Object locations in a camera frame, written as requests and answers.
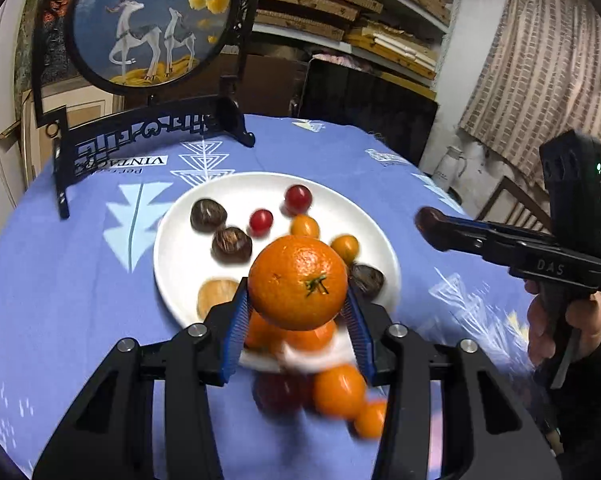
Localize white oval plate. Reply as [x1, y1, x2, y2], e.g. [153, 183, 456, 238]
[153, 172, 401, 373]

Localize stack of yellow flat boxes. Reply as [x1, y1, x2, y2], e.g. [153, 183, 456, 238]
[343, 17, 438, 81]

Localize large mandarin orange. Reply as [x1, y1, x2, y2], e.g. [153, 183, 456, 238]
[248, 235, 350, 332]

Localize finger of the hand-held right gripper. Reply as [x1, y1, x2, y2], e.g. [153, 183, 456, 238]
[433, 227, 520, 267]
[441, 213, 532, 245]

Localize blue printed tablecloth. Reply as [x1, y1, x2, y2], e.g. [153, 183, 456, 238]
[0, 112, 546, 480]

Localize checked curtain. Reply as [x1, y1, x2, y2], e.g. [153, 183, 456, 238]
[457, 0, 601, 196]

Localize small orange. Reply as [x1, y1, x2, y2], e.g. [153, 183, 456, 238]
[353, 399, 388, 438]
[329, 234, 360, 265]
[290, 214, 321, 238]
[283, 320, 338, 353]
[244, 310, 286, 353]
[313, 364, 367, 420]

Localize framed flower painting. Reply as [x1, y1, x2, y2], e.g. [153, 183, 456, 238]
[15, 0, 116, 91]

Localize brown wooden cabinet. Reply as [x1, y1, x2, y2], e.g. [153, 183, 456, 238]
[200, 42, 311, 111]

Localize pink cloth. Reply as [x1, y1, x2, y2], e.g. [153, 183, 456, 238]
[310, 52, 361, 68]

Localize round deer screen black stand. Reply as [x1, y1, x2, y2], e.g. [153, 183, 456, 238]
[33, 0, 257, 220]

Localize white metal shelf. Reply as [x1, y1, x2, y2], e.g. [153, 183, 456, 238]
[250, 0, 463, 101]

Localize dark brown chestnut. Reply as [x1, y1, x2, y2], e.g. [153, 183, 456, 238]
[211, 226, 254, 263]
[414, 207, 448, 251]
[190, 199, 228, 233]
[349, 263, 385, 297]

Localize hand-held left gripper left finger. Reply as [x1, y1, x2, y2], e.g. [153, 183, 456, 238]
[33, 276, 251, 480]

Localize white thermos jug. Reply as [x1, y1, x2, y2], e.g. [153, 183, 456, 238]
[433, 146, 468, 192]

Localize black chair back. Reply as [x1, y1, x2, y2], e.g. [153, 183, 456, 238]
[293, 57, 438, 168]

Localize person's right hand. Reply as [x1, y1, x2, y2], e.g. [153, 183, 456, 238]
[525, 280, 601, 368]

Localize brown wooden chair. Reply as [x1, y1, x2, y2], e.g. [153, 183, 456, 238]
[473, 175, 556, 233]

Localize stack of brown wooden cases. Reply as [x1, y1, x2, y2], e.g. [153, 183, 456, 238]
[253, 0, 386, 43]

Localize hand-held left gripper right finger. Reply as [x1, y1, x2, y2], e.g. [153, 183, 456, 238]
[340, 290, 561, 480]

